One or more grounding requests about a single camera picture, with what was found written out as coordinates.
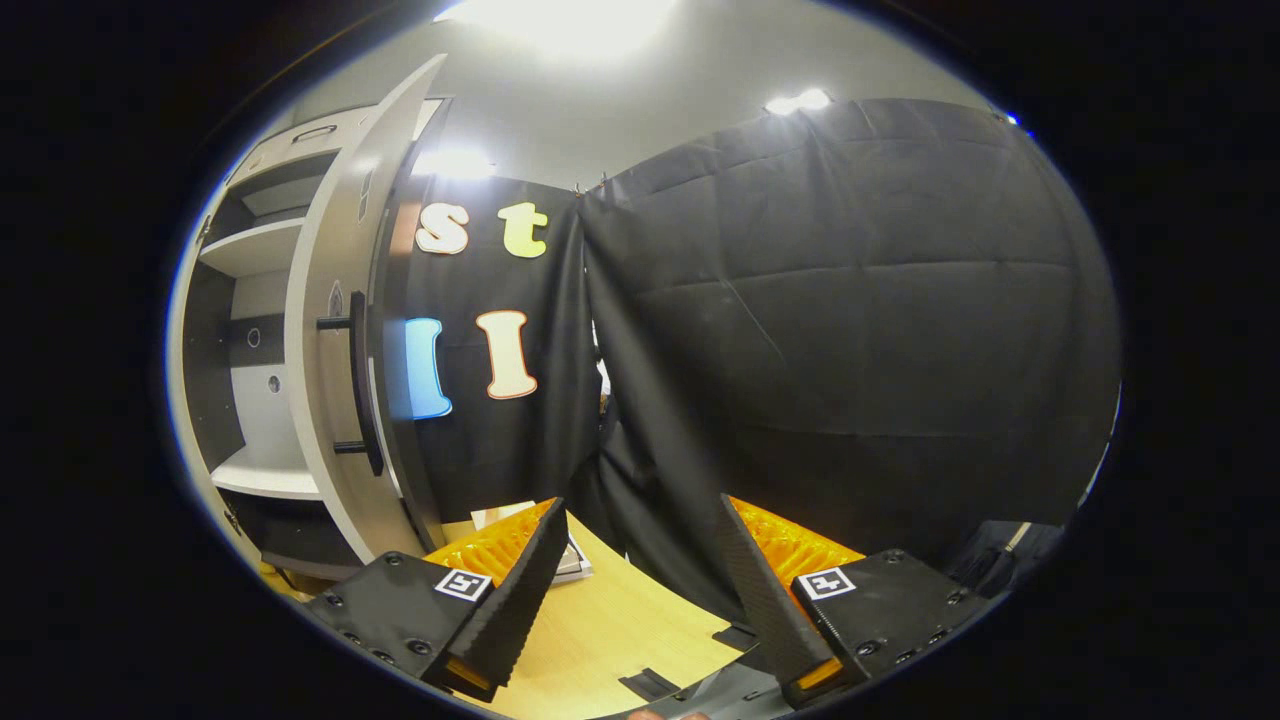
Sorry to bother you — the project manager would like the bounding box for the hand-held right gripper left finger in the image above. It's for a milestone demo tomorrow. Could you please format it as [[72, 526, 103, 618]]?
[[300, 497, 569, 704]]

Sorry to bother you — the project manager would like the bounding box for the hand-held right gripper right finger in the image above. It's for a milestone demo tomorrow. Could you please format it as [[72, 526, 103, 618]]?
[[716, 493, 1004, 711]]

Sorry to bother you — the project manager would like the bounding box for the black backdrop cloth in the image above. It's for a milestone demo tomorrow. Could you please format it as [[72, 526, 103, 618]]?
[[385, 97, 1123, 651]]

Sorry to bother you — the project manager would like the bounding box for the grey cabinet drawer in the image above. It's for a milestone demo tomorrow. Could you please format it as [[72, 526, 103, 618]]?
[[228, 100, 381, 191]]

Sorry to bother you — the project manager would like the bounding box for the ceiling light panel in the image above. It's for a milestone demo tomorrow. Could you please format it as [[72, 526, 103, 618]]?
[[435, 0, 683, 64], [412, 148, 498, 183], [764, 87, 834, 117]]

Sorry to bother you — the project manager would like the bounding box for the black door handle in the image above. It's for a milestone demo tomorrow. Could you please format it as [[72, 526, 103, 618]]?
[[316, 290, 388, 478]]

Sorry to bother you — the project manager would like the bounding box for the white cabinet shelf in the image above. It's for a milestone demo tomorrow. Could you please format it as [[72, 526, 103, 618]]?
[[197, 217, 307, 280], [210, 446, 322, 500]]

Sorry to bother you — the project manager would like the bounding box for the grey cabinet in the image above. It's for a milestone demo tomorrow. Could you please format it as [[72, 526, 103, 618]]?
[[165, 95, 346, 583]]

